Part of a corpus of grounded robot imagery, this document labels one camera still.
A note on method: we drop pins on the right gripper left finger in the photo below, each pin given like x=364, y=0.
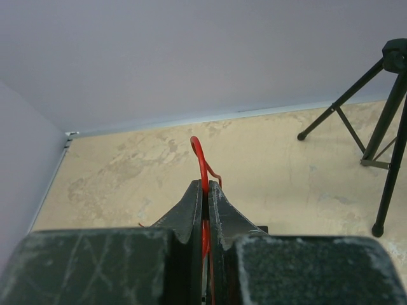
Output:
x=157, y=264

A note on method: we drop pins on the black music stand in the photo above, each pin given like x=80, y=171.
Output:
x=393, y=60

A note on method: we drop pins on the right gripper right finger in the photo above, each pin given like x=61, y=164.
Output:
x=250, y=266

